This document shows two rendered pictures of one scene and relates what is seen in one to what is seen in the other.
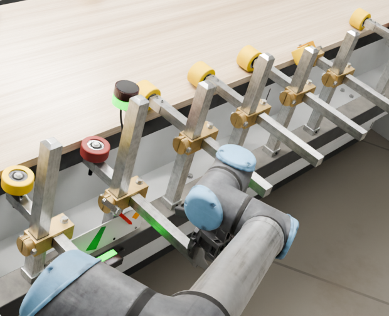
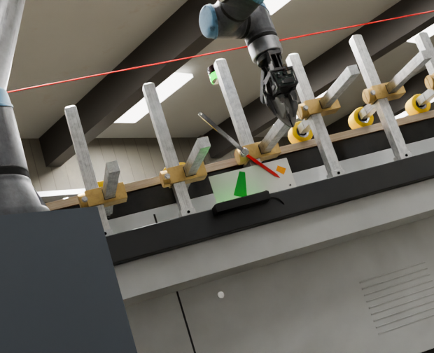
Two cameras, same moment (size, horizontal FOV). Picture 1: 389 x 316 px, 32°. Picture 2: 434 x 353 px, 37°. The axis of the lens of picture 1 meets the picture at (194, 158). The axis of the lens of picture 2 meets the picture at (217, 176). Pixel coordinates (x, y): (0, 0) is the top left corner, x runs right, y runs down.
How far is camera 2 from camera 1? 2.04 m
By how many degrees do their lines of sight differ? 64
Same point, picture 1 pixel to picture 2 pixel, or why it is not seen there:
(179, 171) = (317, 136)
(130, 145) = (227, 94)
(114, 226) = (257, 174)
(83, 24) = not seen: hidden behind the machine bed
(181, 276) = not seen: outside the picture
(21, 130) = not seen: hidden behind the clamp
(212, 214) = (207, 11)
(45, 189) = (154, 118)
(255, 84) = (360, 60)
